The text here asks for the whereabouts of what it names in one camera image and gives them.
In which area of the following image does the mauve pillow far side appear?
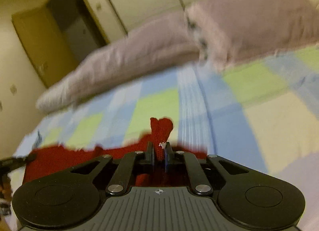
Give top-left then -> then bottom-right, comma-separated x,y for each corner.
36,11 -> 200,113

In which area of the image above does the red patterned knit sweater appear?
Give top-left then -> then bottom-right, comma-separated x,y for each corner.
22,117 -> 208,188

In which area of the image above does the mauve pillow near headboard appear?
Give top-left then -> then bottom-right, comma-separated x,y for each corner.
185,0 -> 318,71

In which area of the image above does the checkered bed sheet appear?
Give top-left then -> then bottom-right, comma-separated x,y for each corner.
15,46 -> 318,230

